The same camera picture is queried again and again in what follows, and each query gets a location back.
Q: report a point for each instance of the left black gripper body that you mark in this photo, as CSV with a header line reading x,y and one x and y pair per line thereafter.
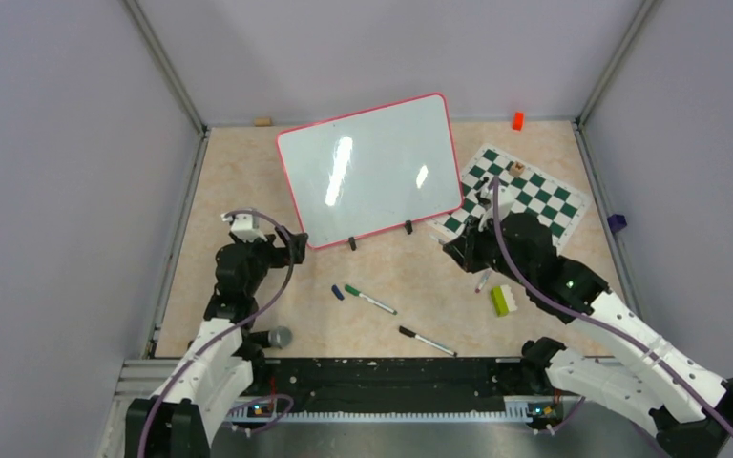
x,y
270,256

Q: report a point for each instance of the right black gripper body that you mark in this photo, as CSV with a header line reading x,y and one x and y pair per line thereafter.
x,y
483,249

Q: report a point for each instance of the blue marker cap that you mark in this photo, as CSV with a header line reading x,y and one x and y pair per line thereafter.
x,y
337,292

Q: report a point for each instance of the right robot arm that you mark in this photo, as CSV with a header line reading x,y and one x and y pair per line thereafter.
x,y
685,407

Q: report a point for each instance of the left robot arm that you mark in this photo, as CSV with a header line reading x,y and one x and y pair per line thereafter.
x,y
184,414

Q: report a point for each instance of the pink purple marker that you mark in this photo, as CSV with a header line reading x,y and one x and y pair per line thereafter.
x,y
482,281

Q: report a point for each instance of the black chess pawn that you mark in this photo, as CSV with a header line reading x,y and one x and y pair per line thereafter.
x,y
482,191

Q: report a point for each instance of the green white toy brick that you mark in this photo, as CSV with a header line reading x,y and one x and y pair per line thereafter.
x,y
503,301

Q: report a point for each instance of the green capped marker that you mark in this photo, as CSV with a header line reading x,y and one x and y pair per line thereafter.
x,y
358,293

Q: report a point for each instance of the green white chessboard mat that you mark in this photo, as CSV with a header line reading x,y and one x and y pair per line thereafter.
x,y
554,202

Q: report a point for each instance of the black grey microphone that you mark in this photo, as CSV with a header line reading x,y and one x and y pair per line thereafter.
x,y
278,337

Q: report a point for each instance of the wooden cube chess piece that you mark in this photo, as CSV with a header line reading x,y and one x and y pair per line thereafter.
x,y
517,169

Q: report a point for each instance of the black capped marker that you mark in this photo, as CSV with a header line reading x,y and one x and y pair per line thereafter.
x,y
414,335

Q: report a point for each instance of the small cork piece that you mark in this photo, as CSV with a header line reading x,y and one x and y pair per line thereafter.
x,y
263,122

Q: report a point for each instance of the orange toy block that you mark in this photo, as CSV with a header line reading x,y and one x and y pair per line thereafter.
x,y
518,121

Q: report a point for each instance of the purple toy block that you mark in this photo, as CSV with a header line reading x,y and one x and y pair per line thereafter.
x,y
616,223

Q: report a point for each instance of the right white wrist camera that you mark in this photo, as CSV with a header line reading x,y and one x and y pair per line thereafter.
x,y
487,218

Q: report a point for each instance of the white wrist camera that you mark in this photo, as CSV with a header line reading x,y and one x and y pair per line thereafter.
x,y
244,227
487,218

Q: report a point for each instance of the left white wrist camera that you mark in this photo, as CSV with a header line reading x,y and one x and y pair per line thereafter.
x,y
244,227

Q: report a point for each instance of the white board with pink frame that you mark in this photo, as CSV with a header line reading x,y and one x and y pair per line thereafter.
x,y
359,174

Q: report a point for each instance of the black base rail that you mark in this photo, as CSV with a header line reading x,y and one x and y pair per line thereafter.
x,y
401,385

